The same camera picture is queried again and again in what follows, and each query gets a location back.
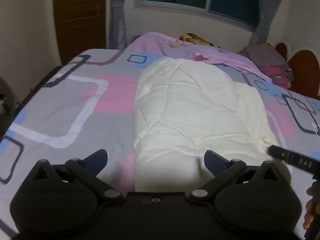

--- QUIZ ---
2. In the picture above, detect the person's right hand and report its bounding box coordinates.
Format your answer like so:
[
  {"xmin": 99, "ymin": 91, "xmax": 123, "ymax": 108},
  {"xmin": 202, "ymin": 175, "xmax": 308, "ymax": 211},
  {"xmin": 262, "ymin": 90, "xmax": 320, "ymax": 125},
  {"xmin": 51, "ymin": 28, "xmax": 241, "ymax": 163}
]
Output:
[{"xmin": 303, "ymin": 181, "xmax": 319, "ymax": 230}]

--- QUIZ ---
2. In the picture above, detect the left grey curtain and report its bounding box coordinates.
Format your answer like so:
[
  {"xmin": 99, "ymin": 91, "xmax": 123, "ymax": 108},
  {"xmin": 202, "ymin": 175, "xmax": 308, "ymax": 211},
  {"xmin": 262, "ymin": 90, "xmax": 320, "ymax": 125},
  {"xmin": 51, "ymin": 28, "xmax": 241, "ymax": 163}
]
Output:
[{"xmin": 108, "ymin": 0, "xmax": 127, "ymax": 50}]

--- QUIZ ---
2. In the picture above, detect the grey curtain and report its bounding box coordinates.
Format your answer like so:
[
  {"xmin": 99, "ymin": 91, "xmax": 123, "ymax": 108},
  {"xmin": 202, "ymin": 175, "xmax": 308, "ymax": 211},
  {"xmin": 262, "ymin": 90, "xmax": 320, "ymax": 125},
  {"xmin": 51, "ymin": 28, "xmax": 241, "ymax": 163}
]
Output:
[
  {"xmin": 249, "ymin": 0, "xmax": 282, "ymax": 45},
  {"xmin": 108, "ymin": 0, "xmax": 127, "ymax": 50}
]

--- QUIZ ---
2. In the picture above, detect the pink blanket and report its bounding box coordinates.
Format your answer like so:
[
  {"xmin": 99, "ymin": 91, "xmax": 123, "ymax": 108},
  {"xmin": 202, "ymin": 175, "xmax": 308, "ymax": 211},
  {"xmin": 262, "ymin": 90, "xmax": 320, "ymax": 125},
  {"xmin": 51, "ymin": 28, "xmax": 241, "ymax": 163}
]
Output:
[{"xmin": 125, "ymin": 32, "xmax": 272, "ymax": 82}]

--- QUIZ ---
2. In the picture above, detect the stack of folded clothes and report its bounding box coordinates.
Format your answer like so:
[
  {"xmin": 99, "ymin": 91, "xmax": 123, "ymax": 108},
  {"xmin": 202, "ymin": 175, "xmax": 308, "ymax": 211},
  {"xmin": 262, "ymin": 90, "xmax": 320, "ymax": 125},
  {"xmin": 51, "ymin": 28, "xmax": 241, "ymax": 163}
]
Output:
[{"xmin": 239, "ymin": 43, "xmax": 293, "ymax": 89}]

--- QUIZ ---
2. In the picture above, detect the patterned grey pink bedsheet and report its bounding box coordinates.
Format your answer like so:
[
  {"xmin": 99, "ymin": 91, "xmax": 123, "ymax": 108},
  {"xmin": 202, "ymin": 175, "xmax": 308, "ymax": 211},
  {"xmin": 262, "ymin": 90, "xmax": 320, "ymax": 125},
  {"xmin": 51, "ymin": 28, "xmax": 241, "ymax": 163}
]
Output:
[{"xmin": 1, "ymin": 49, "xmax": 319, "ymax": 239}]

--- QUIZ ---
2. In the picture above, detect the yellow patterned cloth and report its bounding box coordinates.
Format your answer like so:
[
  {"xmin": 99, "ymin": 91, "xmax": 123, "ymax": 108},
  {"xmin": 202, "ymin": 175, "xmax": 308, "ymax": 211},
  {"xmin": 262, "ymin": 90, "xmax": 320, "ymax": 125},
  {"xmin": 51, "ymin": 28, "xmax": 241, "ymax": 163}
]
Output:
[{"xmin": 180, "ymin": 33, "xmax": 220, "ymax": 48}]

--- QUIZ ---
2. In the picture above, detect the brown wooden door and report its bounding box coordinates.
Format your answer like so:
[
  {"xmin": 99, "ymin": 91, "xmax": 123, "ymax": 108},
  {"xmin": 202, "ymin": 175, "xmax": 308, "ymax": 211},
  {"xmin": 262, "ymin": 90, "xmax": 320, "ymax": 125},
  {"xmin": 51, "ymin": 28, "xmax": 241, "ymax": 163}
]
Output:
[{"xmin": 53, "ymin": 0, "xmax": 107, "ymax": 65}]

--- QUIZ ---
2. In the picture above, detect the red white headboard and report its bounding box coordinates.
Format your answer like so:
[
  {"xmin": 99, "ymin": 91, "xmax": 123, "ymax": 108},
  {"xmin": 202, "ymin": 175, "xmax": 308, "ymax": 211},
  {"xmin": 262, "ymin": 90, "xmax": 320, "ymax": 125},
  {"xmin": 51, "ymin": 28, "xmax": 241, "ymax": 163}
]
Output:
[{"xmin": 276, "ymin": 41, "xmax": 319, "ymax": 100}]

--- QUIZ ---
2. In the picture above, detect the white puffer jacket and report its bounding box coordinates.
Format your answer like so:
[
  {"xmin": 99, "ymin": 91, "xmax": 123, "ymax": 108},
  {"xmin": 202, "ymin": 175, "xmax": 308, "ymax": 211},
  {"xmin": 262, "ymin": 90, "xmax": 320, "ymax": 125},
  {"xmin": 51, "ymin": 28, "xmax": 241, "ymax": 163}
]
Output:
[{"xmin": 134, "ymin": 57, "xmax": 278, "ymax": 192}]

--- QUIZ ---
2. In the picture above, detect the right grey curtain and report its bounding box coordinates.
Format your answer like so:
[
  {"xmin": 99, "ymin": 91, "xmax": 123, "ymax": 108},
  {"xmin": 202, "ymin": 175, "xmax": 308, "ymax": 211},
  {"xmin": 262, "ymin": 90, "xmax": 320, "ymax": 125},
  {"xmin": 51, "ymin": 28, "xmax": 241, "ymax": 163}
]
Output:
[{"xmin": 249, "ymin": 0, "xmax": 282, "ymax": 45}]

